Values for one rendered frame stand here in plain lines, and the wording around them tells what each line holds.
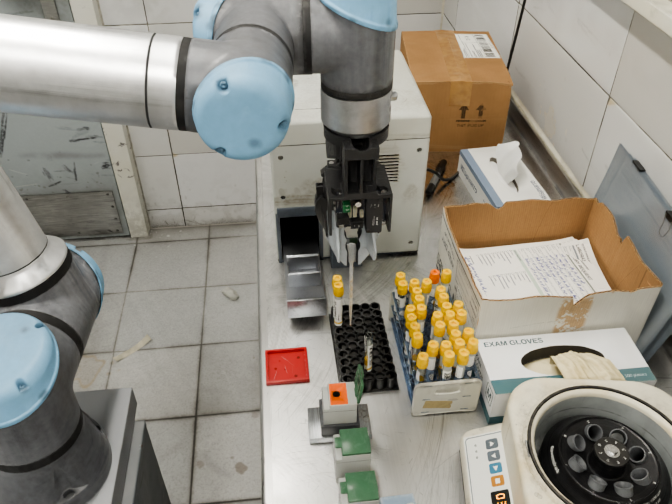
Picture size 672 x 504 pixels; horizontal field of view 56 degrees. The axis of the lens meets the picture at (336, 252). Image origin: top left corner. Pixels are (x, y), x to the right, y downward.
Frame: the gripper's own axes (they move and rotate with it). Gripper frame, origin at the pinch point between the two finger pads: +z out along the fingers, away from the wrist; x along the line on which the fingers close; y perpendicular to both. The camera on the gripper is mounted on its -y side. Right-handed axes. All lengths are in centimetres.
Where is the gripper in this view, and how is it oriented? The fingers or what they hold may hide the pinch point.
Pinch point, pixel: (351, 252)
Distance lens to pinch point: 83.3
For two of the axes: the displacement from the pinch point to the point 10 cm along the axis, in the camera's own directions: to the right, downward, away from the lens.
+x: 9.9, -0.7, 0.8
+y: 1.0, 6.4, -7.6
